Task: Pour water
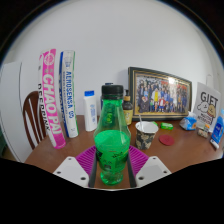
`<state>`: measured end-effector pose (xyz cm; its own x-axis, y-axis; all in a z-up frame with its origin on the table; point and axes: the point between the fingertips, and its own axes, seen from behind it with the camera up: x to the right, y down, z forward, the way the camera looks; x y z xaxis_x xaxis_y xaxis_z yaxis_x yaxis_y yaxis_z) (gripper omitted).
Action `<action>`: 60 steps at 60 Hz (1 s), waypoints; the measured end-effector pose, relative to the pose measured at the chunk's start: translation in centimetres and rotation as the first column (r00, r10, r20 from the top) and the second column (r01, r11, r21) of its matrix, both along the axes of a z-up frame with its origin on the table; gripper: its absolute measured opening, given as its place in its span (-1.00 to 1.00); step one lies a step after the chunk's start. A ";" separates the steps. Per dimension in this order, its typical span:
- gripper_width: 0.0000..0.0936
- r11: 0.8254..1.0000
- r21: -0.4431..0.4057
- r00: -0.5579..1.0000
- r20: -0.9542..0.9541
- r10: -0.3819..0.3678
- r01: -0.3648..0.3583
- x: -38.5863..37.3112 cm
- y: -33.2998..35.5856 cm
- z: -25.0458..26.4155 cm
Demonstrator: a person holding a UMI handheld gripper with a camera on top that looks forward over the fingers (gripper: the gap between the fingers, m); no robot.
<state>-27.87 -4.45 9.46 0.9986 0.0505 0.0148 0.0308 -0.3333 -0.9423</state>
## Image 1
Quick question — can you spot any brown wooden chair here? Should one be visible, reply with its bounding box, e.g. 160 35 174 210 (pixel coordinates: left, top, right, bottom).
22 90 48 150

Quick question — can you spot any small patterned brown box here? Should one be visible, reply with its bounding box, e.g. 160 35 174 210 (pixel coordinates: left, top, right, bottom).
197 128 210 139

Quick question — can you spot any blue tissue pack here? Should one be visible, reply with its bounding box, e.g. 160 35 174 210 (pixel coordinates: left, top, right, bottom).
178 111 198 131

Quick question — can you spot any white bottle with blue cap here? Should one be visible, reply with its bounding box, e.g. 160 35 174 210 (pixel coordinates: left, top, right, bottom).
83 90 98 132

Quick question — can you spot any white blue green shuttlecock tube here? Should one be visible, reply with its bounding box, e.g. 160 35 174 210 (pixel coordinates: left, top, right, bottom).
58 50 80 139

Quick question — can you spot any green plastic drink bottle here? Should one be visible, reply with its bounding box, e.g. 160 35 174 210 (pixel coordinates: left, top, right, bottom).
93 84 132 186

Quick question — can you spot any flat round red coaster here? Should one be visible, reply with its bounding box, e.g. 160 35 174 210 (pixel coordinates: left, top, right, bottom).
158 134 175 147

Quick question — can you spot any brown pump bottle yellow label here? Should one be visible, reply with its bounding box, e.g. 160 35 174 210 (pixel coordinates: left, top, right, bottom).
122 89 134 126

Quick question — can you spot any framed cartoon group picture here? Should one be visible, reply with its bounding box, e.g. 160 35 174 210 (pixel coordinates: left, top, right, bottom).
127 66 193 122

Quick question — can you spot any thin stirring spoon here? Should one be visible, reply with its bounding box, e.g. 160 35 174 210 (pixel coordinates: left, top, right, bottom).
138 114 145 132

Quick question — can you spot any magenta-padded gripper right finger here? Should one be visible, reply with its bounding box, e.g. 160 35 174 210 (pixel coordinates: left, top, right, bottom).
126 145 172 189

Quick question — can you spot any pink shuttlecock tube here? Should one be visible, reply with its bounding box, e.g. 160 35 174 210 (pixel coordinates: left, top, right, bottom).
38 48 67 150

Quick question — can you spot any blue box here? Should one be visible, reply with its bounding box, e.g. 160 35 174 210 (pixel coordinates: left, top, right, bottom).
213 109 224 143

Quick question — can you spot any small white tube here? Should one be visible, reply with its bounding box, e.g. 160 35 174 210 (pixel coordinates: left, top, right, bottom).
209 138 220 150

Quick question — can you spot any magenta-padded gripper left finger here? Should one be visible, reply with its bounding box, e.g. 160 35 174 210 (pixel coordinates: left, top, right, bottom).
53 145 98 189

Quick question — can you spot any white cabinet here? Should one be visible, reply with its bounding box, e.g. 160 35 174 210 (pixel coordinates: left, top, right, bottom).
0 60 34 163

